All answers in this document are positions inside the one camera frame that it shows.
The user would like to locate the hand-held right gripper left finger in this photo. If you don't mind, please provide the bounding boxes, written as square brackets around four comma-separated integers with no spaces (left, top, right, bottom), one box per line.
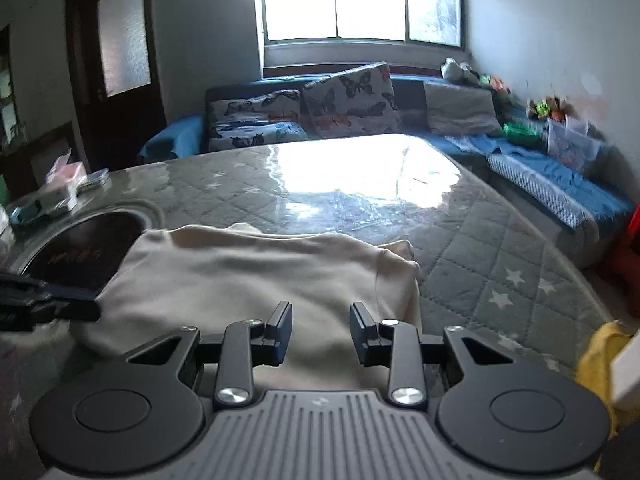
[125,301,294,408]

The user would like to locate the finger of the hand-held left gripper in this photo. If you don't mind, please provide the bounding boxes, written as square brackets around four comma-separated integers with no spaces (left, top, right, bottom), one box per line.
[0,274,57,299]
[20,292,101,324]

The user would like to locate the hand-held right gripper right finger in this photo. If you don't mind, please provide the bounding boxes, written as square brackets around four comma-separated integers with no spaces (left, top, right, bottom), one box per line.
[348,302,518,407]

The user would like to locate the beige garment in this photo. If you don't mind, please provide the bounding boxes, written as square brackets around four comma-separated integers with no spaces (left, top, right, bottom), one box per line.
[70,222,422,394]

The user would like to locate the dark tray with items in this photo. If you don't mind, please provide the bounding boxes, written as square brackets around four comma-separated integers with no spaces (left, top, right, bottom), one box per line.
[7,199,47,227]

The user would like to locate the open pink white tissue pack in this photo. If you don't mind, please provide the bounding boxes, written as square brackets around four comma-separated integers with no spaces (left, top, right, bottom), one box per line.
[42,152,86,211]

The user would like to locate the dark wooden console table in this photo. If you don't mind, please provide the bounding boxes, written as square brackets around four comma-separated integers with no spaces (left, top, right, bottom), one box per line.
[0,121,76,200]

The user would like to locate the grey quilted star table cover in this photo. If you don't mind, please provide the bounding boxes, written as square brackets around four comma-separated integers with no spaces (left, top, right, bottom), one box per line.
[0,132,617,480]

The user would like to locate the dark wooden glass door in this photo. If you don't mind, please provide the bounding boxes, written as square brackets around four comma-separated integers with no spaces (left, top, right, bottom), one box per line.
[65,0,169,171]

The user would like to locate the blue sofa throw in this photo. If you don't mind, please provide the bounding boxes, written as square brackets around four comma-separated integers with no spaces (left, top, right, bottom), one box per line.
[139,114,207,162]

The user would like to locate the yellow cloth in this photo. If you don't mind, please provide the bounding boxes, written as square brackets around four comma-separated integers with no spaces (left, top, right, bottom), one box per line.
[575,321,634,432]

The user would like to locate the dark teal sofa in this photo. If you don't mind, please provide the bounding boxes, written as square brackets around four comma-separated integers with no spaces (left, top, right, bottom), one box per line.
[137,62,636,271]

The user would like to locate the grey pillow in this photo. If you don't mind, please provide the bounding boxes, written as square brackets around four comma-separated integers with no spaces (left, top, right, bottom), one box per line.
[424,81,504,137]

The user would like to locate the blue sofa seat cover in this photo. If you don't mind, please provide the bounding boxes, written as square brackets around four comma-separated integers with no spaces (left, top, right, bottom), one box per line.
[430,132,636,232]

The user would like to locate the green basket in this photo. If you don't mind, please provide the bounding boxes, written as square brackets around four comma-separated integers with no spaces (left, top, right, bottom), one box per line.
[502,121,542,145]

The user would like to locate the red object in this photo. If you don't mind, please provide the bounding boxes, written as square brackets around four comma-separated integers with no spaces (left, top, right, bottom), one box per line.
[606,205,640,322]

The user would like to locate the panda plush toy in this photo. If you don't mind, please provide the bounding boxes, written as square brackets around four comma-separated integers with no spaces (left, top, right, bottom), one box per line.
[440,56,476,84]

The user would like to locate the colourful toy pile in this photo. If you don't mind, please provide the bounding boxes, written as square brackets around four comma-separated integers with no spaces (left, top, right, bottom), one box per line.
[477,74,514,96]

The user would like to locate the clear plastic box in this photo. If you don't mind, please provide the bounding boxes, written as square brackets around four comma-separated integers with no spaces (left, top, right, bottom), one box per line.
[546,117,605,171]

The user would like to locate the green orange toy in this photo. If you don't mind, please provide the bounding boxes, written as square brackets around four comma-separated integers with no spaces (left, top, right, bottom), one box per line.
[525,95,574,122]

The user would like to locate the large window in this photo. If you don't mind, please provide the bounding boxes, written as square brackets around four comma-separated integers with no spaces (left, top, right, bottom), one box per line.
[260,0,466,47]

